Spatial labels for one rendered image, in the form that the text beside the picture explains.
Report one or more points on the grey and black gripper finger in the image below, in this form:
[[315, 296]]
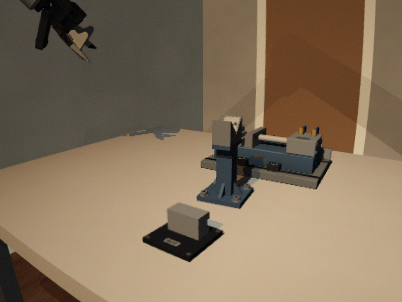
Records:
[[74, 40], [89, 30]]

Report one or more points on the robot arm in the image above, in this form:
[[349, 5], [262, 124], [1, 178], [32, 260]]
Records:
[[44, 27]]

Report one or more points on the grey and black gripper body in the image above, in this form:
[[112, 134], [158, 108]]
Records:
[[61, 10]]

